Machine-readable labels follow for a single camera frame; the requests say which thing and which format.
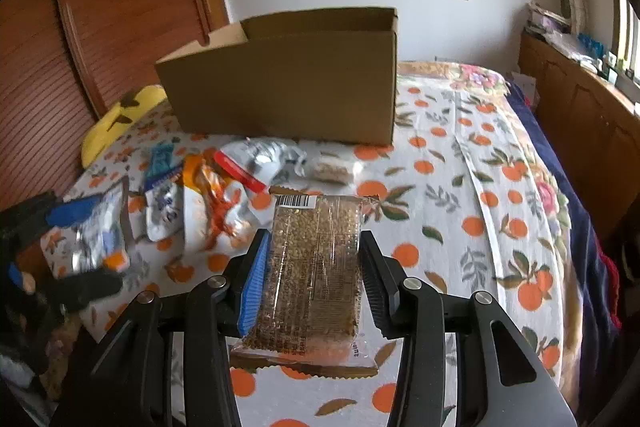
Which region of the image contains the clear sesame bar pack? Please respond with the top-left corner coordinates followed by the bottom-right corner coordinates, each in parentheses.
top-left (231, 194), bottom-right (378, 378)

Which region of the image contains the white red snack bag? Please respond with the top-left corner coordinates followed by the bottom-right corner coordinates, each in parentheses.
top-left (214, 136), bottom-right (307, 193)

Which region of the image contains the orange white snack bag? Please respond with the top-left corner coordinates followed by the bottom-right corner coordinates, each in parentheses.
top-left (182, 154), bottom-right (258, 254)

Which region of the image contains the dark blue blanket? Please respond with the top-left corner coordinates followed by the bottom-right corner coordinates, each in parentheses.
top-left (506, 82), bottom-right (622, 402)

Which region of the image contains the teal small packet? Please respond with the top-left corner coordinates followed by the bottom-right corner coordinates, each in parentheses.
top-left (144, 143), bottom-right (174, 184)

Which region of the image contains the yellow pillow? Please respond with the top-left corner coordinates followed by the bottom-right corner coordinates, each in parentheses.
top-left (80, 84), bottom-right (167, 169)

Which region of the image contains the wooden sliding wardrobe door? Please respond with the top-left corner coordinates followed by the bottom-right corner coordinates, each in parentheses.
top-left (1, 0), bottom-right (229, 207)

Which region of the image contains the small white snack packet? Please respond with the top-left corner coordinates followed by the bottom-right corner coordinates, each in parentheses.
top-left (304, 156), bottom-right (363, 185)

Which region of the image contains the clutter on cabinet top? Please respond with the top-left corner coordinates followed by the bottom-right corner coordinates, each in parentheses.
top-left (525, 0), bottom-right (639, 113)

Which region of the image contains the orange print bed sheet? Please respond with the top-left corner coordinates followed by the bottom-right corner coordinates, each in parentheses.
top-left (68, 63), bottom-right (582, 407)

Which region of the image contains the blue white snack packet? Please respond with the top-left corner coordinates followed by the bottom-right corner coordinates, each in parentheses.
top-left (144, 169), bottom-right (183, 243)

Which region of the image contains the wooden side cabinet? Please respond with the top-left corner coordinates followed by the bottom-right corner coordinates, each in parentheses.
top-left (518, 32), bottom-right (639, 239)

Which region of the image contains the brown cardboard box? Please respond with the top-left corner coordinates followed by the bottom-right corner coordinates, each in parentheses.
top-left (155, 6), bottom-right (398, 145)

